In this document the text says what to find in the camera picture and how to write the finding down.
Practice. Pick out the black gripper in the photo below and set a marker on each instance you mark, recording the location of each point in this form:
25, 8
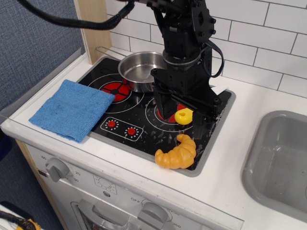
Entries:
188, 85

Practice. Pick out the yellow toy knife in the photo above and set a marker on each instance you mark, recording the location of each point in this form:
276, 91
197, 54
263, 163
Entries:
183, 115

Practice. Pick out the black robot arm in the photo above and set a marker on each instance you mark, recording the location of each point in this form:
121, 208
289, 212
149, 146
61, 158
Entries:
186, 28

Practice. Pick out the blue cloth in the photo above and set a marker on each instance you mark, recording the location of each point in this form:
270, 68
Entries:
72, 111

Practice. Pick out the orange toy croissant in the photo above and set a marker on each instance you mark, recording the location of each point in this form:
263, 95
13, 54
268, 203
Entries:
180, 157

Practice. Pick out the black toy stovetop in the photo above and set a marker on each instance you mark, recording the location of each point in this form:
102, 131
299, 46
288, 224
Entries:
132, 122

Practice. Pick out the grey oven knob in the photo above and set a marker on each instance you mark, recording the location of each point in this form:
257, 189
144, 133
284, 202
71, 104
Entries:
153, 215

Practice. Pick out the grey sink basin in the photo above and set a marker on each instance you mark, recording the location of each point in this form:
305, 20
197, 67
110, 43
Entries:
275, 171

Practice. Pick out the grey timer knob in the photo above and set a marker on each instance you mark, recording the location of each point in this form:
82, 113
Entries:
56, 169

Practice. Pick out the yellow object bottom left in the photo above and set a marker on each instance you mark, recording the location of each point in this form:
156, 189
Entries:
22, 224

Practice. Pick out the steel pot with handle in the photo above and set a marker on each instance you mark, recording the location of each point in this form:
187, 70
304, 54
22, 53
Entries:
135, 68

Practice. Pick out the grey oven door handle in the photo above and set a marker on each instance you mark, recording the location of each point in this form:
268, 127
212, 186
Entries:
94, 221

